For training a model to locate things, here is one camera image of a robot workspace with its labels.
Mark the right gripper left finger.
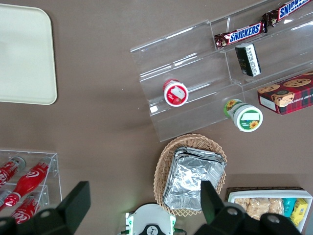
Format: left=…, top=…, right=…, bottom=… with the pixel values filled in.
left=0, top=181, right=91, bottom=235

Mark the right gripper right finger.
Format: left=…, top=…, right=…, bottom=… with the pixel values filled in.
left=193, top=180, right=303, bottom=235

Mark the dark woven tray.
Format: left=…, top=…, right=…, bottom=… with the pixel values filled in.
left=224, top=187, right=306, bottom=203

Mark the light oval wicker basket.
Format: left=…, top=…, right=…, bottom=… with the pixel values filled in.
left=153, top=133, right=228, bottom=217

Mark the cream plastic tray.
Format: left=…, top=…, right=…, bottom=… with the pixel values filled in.
left=0, top=3, right=58, bottom=106

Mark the rice cracker pack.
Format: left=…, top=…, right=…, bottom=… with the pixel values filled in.
left=268, top=197, right=285, bottom=216
left=247, top=197, right=270, bottom=221
left=234, top=197, right=250, bottom=212

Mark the clear acrylic bottle rack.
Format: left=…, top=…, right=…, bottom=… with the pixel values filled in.
left=0, top=148, right=63, bottom=222

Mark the aluminium foil container stack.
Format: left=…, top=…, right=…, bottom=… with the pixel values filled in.
left=163, top=146, right=227, bottom=212

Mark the red cola bottle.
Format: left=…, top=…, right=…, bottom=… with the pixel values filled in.
left=4, top=160, right=51, bottom=207
left=10, top=192, right=42, bottom=225
left=0, top=156, right=26, bottom=188

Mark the white rectangular bin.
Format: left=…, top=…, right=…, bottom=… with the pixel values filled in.
left=227, top=190, right=308, bottom=233

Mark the teal snack packet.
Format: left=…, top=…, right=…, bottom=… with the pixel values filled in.
left=283, top=197, right=297, bottom=218

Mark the yellow snack packet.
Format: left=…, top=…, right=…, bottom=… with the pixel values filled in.
left=290, top=198, right=309, bottom=226

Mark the green sunflower yogurt cup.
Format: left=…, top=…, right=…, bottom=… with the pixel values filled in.
left=223, top=98, right=264, bottom=132

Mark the red strawberry yogurt cup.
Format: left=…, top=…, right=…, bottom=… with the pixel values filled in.
left=163, top=78, right=189, bottom=108

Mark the red tartan cookie box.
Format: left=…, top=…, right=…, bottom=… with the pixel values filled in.
left=257, top=71, right=313, bottom=116

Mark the clear acrylic stepped stand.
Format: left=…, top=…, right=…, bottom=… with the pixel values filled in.
left=210, top=0, right=313, bottom=103
left=130, top=19, right=246, bottom=143

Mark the black box white label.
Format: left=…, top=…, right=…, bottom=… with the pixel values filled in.
left=235, top=43, right=262, bottom=78

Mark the Snickers bar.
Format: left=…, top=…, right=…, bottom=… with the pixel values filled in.
left=262, top=0, right=313, bottom=27
left=214, top=21, right=268, bottom=50

